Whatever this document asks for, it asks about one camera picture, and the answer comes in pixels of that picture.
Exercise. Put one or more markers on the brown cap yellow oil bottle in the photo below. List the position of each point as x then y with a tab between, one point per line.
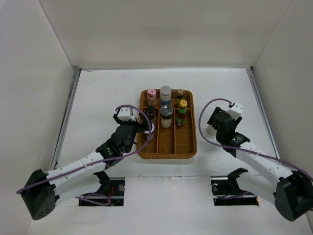
179	96

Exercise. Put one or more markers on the brown wicker divided tray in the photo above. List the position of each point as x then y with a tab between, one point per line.
174	142

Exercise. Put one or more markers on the black lid salt grinder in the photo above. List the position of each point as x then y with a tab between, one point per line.
166	113

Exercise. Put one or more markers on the black cap pepper bottle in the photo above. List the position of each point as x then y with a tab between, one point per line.
150	111

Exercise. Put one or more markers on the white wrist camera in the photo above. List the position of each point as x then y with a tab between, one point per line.
235	110
126	114

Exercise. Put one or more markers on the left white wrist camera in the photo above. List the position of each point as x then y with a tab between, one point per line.
126	114

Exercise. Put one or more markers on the small red label white jar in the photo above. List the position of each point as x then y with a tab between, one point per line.
150	134

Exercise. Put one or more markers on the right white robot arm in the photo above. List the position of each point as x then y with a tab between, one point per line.
286	186

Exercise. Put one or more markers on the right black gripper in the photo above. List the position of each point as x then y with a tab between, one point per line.
212	119

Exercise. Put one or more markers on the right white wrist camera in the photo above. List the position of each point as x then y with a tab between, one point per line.
235	110

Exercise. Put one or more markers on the red green sauce bottle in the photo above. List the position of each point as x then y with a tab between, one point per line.
181	113

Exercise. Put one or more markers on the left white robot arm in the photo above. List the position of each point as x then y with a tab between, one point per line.
43	191

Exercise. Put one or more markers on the silver cap blue label shaker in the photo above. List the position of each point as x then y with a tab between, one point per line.
165	95

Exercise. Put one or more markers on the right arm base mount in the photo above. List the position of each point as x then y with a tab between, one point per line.
226	191

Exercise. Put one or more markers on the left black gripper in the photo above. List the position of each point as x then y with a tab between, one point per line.
141	127

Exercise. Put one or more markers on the pink cap spice jar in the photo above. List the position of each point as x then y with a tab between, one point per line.
151	97

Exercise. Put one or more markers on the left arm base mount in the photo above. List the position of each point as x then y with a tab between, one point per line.
110	194

